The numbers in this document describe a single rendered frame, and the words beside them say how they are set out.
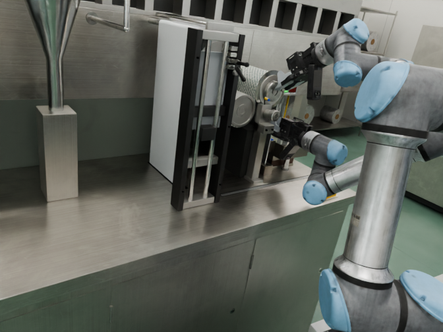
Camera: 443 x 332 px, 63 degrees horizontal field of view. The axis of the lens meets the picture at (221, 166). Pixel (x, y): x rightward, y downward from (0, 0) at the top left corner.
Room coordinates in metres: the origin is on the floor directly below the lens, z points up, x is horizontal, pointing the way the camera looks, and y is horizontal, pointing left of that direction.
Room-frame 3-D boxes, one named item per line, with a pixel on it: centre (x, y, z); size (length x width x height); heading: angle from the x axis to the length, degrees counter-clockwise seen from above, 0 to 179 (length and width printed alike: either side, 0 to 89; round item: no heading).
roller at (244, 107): (1.37, 0.03, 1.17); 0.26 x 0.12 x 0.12; 39
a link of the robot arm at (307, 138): (1.23, -0.30, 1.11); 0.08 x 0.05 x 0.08; 129
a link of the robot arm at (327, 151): (1.18, -0.35, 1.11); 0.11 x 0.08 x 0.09; 39
